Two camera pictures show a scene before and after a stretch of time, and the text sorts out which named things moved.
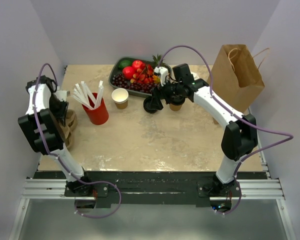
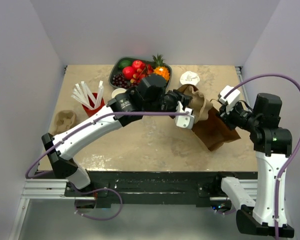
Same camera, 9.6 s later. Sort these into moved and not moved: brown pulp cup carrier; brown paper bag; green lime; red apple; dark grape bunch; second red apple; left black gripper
Moved: left black gripper; brown pulp cup carrier; brown paper bag
Not moved: second red apple; dark grape bunch; green lime; red apple
